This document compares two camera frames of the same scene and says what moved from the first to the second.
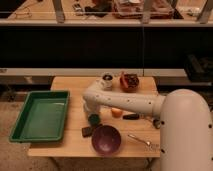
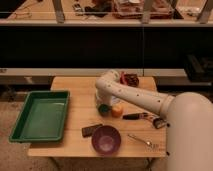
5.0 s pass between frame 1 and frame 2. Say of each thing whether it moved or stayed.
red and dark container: stayed
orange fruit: stayed
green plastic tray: stayed
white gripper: moved
